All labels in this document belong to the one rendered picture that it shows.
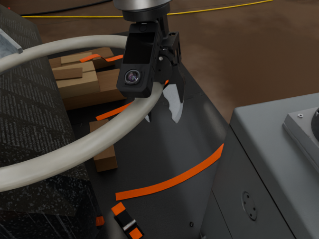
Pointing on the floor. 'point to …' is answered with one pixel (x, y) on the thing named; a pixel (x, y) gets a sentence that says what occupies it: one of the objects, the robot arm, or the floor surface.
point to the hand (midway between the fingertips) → (161, 119)
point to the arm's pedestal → (263, 178)
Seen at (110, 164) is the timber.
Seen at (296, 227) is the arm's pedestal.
